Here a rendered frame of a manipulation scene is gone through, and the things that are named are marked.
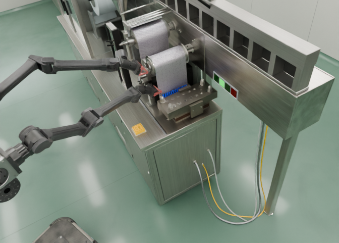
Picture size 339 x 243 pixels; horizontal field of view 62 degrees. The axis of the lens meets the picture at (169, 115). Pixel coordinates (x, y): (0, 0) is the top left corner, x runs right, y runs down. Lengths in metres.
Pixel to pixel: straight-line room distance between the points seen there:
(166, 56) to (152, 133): 0.53
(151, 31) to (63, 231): 1.66
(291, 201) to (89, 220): 1.77
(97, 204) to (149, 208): 0.50
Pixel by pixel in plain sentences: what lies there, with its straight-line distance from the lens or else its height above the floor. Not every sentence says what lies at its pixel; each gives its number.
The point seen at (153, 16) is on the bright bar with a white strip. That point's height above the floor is 1.46.
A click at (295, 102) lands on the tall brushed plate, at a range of 1.42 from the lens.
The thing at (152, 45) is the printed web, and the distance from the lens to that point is 2.09.
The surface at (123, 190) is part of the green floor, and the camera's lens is 2.82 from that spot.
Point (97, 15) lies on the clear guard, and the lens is 2.75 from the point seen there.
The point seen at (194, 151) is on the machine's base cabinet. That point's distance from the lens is 2.22.
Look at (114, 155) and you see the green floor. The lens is 3.09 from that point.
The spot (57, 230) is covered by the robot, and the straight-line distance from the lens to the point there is 2.55.
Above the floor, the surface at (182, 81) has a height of 1.07.
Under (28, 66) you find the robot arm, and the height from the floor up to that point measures 1.48.
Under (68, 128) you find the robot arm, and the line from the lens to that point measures 1.51.
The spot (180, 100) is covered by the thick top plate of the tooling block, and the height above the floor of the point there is 1.03.
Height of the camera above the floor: 2.33
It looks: 44 degrees down
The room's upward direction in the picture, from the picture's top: 8 degrees counter-clockwise
